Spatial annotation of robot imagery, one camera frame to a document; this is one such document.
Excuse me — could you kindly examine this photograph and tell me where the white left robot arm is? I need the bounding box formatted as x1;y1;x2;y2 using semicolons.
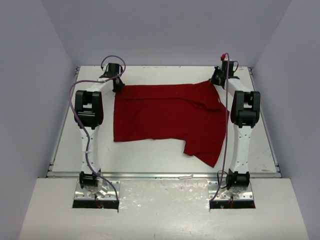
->
73;63;125;192

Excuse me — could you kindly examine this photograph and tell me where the red t shirt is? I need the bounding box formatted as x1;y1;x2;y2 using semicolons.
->
113;81;226;167

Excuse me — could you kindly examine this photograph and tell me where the black looped cable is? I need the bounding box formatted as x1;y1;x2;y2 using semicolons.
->
216;170;230;193

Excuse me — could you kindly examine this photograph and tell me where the aluminium base plate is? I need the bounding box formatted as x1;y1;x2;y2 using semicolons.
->
207;179;254;201
73;180;121;201

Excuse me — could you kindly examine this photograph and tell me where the left aluminium base plate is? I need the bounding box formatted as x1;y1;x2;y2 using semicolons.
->
73;180;121;201

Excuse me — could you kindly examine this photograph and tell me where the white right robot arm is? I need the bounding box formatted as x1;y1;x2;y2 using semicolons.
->
210;54;261;194

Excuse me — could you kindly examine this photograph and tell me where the right aluminium base plate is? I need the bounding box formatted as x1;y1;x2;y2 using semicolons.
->
207;179;254;201

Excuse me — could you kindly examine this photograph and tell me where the left side table rail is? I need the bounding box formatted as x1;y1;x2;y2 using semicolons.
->
48;66;81;173

